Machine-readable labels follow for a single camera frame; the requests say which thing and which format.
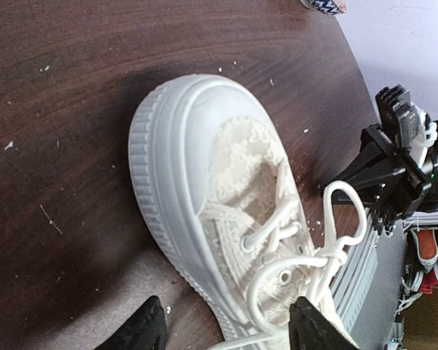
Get white lace sneaker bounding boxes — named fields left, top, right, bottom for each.
left=128, top=74, right=367, bottom=349

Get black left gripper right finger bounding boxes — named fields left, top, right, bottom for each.
left=288, top=297, right=358, bottom=350

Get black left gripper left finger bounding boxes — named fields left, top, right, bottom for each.
left=109, top=295, right=166, bottom=349

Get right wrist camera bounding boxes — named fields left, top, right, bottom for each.
left=375, top=85, right=438, bottom=168

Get orange white shoe background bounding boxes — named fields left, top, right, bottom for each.
left=401, top=229, right=438, bottom=295

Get red white patterned bowl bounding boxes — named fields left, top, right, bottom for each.
left=300, top=0, right=347, bottom=15

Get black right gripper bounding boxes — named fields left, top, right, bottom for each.
left=331, top=123, right=438, bottom=223

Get aluminium front rail base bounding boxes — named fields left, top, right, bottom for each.
left=331, top=215, right=379, bottom=333

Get cardboard box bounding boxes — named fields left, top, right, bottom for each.
left=402, top=287, right=438, bottom=350

